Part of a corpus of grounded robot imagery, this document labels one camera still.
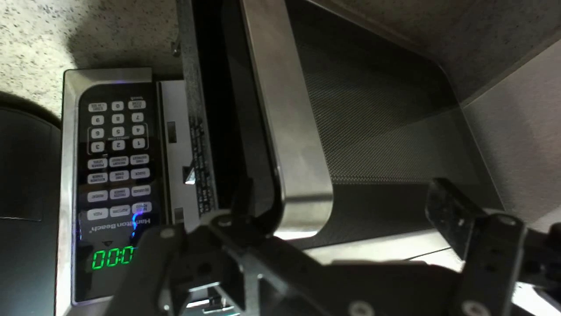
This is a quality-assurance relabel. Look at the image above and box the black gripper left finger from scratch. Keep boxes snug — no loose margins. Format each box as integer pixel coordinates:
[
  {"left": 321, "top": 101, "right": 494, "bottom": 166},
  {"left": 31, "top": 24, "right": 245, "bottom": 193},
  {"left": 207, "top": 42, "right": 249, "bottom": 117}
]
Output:
[{"left": 110, "top": 175, "right": 375, "bottom": 316}]

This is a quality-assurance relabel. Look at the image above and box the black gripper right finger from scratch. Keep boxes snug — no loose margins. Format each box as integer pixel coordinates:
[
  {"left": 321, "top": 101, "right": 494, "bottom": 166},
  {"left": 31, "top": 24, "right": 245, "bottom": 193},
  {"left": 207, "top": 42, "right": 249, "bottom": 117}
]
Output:
[{"left": 424, "top": 175, "right": 561, "bottom": 316}]

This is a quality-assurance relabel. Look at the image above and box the microwave door with silver handle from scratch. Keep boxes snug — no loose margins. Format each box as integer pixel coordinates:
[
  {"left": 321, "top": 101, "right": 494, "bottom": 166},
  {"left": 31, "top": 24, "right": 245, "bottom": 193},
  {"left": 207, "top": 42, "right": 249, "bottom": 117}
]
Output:
[{"left": 177, "top": 0, "right": 506, "bottom": 270}]

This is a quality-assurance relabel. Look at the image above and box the stainless microwave body with keypad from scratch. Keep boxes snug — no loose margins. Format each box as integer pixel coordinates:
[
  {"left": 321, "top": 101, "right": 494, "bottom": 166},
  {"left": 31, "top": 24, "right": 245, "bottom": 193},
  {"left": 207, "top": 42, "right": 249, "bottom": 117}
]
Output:
[{"left": 54, "top": 66, "right": 196, "bottom": 309}]

